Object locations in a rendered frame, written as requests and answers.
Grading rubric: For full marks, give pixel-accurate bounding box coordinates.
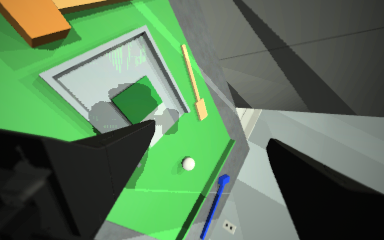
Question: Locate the white golf ball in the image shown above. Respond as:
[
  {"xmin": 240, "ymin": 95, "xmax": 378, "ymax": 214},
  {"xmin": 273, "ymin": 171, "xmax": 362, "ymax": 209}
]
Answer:
[{"xmin": 182, "ymin": 157, "xmax": 195, "ymax": 171}]

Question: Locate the orange flat bar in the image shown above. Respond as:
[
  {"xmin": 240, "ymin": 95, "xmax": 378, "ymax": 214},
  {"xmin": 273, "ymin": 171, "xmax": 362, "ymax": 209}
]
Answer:
[{"xmin": 0, "ymin": 0, "xmax": 131, "ymax": 48}]

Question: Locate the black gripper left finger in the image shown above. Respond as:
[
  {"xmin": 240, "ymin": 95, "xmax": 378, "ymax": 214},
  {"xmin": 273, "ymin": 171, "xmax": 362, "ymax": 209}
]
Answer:
[{"xmin": 0, "ymin": 119, "xmax": 156, "ymax": 239}]

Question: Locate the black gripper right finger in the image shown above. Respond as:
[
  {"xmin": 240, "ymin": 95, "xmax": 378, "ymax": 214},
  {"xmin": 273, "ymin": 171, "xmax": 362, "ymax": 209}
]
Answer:
[{"xmin": 266, "ymin": 138, "xmax": 384, "ymax": 240}]

